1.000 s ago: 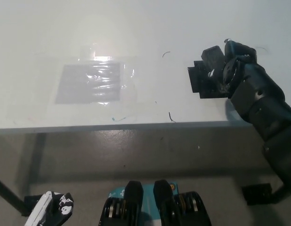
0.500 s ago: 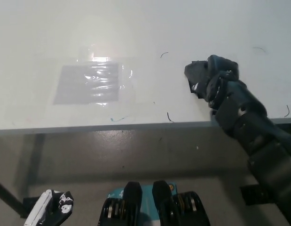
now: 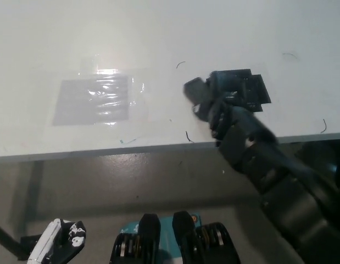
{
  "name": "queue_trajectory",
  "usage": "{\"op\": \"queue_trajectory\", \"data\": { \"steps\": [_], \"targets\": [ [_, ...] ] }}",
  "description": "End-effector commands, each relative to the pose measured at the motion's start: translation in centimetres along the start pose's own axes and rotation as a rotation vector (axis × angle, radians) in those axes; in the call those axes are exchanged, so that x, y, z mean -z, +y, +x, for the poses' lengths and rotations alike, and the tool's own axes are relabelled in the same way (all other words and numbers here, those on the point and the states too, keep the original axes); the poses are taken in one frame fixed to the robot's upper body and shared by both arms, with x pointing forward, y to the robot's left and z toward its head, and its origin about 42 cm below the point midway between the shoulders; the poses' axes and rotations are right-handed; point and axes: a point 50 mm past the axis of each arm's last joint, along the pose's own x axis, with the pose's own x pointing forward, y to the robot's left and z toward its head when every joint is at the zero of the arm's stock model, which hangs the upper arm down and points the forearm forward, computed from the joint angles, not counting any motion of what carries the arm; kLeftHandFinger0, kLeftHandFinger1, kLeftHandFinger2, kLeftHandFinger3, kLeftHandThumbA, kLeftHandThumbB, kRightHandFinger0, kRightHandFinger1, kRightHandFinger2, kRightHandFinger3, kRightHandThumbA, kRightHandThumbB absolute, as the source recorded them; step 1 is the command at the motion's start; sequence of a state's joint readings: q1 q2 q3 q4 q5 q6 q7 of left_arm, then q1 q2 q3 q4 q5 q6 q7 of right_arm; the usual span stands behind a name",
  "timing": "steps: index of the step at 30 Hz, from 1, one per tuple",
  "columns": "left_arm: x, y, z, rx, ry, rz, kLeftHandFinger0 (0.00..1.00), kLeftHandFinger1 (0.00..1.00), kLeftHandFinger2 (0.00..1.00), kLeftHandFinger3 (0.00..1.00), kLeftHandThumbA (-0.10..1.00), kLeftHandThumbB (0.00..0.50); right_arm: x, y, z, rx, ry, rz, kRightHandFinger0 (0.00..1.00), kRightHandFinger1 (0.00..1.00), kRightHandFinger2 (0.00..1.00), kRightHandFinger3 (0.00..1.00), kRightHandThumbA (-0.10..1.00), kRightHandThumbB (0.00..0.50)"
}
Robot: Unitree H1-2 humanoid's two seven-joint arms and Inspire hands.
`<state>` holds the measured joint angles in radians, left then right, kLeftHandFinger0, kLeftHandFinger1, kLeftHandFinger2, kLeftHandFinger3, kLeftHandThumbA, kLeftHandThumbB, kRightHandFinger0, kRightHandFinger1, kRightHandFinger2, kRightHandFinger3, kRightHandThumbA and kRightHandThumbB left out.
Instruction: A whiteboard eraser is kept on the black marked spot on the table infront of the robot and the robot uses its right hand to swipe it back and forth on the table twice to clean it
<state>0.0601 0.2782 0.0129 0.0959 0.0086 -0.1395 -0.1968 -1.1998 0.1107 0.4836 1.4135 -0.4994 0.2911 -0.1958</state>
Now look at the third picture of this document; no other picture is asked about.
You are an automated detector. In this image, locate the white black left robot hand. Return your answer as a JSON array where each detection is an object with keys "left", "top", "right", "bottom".
[{"left": 26, "top": 218, "right": 87, "bottom": 264}]

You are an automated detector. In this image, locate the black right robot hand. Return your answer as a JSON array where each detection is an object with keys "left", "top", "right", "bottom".
[{"left": 191, "top": 74, "right": 279, "bottom": 173}]

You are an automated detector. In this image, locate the dark grey whiteboard eraser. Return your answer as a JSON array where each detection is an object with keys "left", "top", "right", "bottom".
[{"left": 182, "top": 70, "right": 243, "bottom": 105}]

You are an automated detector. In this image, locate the black robot torso teal top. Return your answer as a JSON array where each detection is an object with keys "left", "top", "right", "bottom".
[{"left": 109, "top": 210, "right": 241, "bottom": 264}]

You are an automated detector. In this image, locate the black floor foot plate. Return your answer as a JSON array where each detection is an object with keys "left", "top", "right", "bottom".
[{"left": 17, "top": 235, "right": 43, "bottom": 261}]

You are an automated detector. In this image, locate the black diagonal table brace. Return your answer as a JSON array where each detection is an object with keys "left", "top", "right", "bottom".
[{"left": 0, "top": 219, "right": 25, "bottom": 256}]

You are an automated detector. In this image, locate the black tape patch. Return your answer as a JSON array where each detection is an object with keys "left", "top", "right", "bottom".
[{"left": 213, "top": 68, "right": 272, "bottom": 112}]

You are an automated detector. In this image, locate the dark table leg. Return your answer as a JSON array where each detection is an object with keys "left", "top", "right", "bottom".
[{"left": 293, "top": 137, "right": 340, "bottom": 179}]

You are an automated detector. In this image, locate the clear taped plastic sheet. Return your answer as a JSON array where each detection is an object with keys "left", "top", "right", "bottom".
[{"left": 52, "top": 75, "right": 131, "bottom": 127}]

